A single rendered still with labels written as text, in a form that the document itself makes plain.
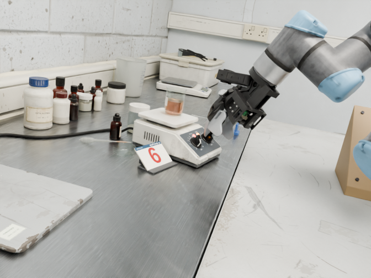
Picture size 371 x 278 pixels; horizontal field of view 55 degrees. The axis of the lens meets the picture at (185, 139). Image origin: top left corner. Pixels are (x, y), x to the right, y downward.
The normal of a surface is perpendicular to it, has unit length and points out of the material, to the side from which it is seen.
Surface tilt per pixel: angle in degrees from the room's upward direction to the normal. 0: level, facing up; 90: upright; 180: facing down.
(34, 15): 90
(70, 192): 0
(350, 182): 45
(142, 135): 90
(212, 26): 90
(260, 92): 77
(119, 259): 0
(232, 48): 90
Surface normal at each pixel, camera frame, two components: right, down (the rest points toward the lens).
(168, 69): -0.31, 0.30
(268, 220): 0.14, -0.94
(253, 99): -0.76, -0.16
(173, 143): -0.50, 0.19
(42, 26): 0.95, 0.22
